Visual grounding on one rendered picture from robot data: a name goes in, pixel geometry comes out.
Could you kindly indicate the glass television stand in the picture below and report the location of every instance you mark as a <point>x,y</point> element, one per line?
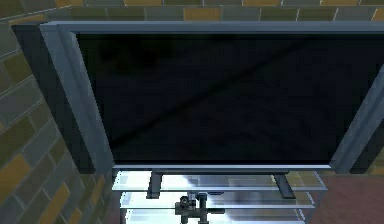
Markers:
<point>240,181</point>

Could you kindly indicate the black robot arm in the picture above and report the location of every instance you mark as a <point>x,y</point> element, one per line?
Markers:
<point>202,213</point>

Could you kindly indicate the grey framed television set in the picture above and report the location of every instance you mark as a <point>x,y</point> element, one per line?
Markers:
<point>216,100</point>

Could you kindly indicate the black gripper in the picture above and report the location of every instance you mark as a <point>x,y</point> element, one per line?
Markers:
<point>185,203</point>

